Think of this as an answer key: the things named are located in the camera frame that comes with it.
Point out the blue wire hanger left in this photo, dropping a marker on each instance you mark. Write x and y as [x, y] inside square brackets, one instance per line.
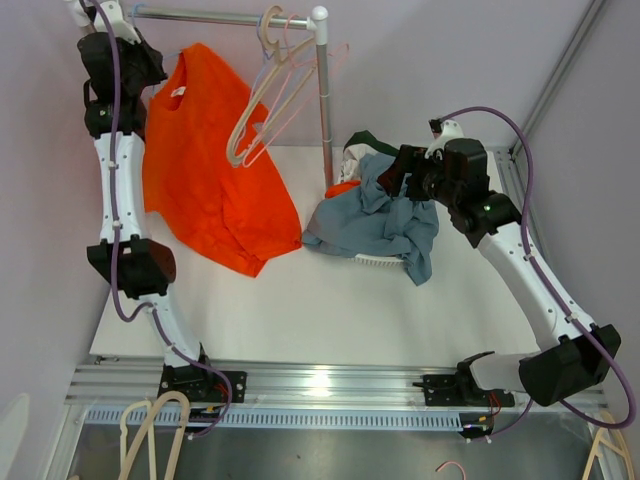
[156, 32]

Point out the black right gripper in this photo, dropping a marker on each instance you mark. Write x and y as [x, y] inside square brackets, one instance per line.
[414, 160]

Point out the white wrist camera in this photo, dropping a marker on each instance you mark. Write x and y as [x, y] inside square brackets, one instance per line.
[443, 130]
[114, 13]

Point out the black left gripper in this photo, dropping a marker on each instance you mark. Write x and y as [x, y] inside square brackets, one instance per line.
[151, 57]

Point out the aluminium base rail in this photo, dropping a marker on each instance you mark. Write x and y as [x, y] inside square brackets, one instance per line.
[269, 385]

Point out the silver white clothes rack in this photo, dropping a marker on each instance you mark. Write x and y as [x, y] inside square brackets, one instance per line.
[121, 64]

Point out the pink wire hanger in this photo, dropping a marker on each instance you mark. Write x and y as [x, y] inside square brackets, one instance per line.
[300, 95]

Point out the green white t shirt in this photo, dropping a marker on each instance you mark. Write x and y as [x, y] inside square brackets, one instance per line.
[359, 145]

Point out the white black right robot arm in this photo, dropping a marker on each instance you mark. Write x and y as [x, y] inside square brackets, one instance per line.
[573, 351]

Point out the white plastic laundry basket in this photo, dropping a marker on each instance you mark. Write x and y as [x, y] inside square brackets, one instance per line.
[377, 261]

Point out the white slotted cable duct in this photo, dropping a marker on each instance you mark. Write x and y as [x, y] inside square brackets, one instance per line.
[295, 419]

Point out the beige hangers bottom left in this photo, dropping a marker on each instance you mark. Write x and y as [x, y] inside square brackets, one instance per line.
[147, 432]

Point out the orange t shirt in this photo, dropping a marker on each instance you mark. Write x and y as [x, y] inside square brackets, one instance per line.
[237, 217]
[341, 188]

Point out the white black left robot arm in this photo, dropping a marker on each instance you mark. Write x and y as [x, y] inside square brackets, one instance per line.
[139, 270]

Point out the grey blue t shirt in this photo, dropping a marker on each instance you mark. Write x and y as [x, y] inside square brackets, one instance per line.
[366, 220]

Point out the beige hanger bottom right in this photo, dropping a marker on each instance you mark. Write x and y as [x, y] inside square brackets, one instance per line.
[609, 456]

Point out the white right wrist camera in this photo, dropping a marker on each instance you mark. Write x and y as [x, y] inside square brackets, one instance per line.
[443, 130]

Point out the pink hanger hook floor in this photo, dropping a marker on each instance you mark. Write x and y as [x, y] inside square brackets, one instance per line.
[459, 468]

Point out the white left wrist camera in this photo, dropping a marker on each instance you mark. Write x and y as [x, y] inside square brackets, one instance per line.
[114, 13]

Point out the beige wooden hanger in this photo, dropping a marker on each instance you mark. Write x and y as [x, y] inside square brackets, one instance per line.
[265, 85]

